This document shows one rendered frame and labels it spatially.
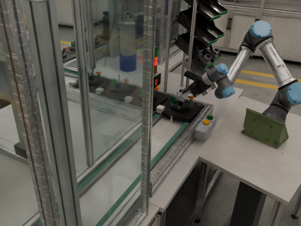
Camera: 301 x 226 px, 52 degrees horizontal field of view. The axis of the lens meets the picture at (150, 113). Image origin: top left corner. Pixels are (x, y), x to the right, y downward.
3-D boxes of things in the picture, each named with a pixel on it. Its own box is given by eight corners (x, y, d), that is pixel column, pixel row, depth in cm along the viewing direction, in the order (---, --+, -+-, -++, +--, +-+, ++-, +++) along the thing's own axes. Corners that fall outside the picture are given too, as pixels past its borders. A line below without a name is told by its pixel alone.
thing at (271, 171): (334, 132, 211) (336, 128, 210) (287, 206, 152) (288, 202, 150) (241, 98, 250) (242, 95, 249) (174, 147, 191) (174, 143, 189)
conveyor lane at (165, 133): (201, 117, 216) (203, 105, 211) (140, 193, 152) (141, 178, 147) (165, 107, 228) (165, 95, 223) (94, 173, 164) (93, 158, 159)
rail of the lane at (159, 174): (212, 117, 218) (214, 103, 212) (151, 197, 150) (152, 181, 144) (204, 115, 220) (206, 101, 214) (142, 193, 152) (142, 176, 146)
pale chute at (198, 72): (212, 90, 226) (216, 87, 223) (203, 96, 217) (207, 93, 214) (191, 58, 227) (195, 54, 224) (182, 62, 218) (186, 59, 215)
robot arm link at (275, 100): (283, 115, 197) (294, 97, 198) (293, 111, 184) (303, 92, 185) (267, 105, 198) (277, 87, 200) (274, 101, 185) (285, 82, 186)
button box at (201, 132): (215, 124, 201) (217, 116, 198) (204, 141, 185) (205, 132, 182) (205, 122, 204) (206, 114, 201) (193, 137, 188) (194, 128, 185)
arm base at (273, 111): (282, 130, 194) (290, 117, 195) (284, 123, 180) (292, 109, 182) (260, 119, 200) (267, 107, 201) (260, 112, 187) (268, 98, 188)
